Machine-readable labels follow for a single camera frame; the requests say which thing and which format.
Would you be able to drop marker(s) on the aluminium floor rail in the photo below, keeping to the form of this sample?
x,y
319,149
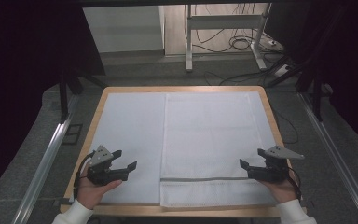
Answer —
x,y
48,155
332,146

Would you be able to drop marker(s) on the white power strip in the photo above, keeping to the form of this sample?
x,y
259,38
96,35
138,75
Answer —
x,y
282,70

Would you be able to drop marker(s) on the white table mat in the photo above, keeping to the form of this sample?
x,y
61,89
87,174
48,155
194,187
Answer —
x,y
130,124

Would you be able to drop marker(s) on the white metal desk frame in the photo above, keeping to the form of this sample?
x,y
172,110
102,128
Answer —
x,y
223,21

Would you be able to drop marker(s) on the white cabinet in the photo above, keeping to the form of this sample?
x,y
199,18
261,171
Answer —
x,y
122,29

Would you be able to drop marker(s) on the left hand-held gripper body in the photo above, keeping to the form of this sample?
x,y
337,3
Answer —
x,y
101,157

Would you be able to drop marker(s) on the person's right hand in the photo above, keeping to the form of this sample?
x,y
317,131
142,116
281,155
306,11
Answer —
x,y
282,191

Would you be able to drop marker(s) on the person's left hand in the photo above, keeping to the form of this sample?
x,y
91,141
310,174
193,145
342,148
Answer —
x,y
90,193

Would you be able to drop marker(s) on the white mesh laundry bag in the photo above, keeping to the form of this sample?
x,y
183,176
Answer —
x,y
208,133

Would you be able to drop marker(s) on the black metal stand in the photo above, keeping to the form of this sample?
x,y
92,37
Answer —
x,y
63,99
316,93

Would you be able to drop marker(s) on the dark curtain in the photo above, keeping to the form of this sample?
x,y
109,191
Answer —
x,y
21,77
351,62

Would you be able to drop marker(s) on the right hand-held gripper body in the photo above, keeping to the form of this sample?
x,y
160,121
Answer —
x,y
273,171

